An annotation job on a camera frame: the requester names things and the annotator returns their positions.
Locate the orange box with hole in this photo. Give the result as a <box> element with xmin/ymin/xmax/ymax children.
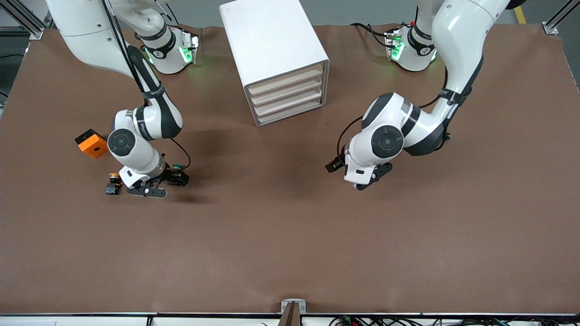
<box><xmin>75</xmin><ymin>129</ymin><xmax>110</xmax><ymax>159</ymax></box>

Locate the white drawer cabinet shell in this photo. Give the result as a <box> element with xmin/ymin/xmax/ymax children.
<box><xmin>219</xmin><ymin>0</ymin><xmax>330</xmax><ymax>127</ymax></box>

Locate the yellow push button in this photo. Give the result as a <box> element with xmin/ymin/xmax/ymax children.
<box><xmin>105</xmin><ymin>173</ymin><xmax>123</xmax><ymax>196</ymax></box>

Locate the aluminium frame profile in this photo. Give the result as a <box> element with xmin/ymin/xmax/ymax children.
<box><xmin>543</xmin><ymin>0</ymin><xmax>580</xmax><ymax>35</ymax></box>
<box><xmin>0</xmin><ymin>0</ymin><xmax>62</xmax><ymax>40</ymax></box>

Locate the grey metal bracket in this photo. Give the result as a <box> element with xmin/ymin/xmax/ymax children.
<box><xmin>281</xmin><ymin>298</ymin><xmax>307</xmax><ymax>314</ymax></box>

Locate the white cabinet drawer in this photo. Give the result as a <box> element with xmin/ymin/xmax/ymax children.
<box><xmin>247</xmin><ymin>63</ymin><xmax>324</xmax><ymax>96</ymax></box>
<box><xmin>251</xmin><ymin>75</ymin><xmax>325</xmax><ymax>106</ymax></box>
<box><xmin>253</xmin><ymin>86</ymin><xmax>325</xmax><ymax>116</ymax></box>
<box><xmin>256</xmin><ymin>97</ymin><xmax>326</xmax><ymax>127</ymax></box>

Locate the brown table mat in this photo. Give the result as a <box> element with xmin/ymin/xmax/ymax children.
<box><xmin>0</xmin><ymin>24</ymin><xmax>580</xmax><ymax>315</ymax></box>

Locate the black left camera cable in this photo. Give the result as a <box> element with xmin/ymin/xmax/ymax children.
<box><xmin>335</xmin><ymin>68</ymin><xmax>454</xmax><ymax>160</ymax></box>

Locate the dark mounting post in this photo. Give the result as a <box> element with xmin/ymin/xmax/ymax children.
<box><xmin>278</xmin><ymin>302</ymin><xmax>302</xmax><ymax>326</ymax></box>

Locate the black base cable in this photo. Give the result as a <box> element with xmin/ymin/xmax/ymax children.
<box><xmin>350</xmin><ymin>22</ymin><xmax>391</xmax><ymax>48</ymax></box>

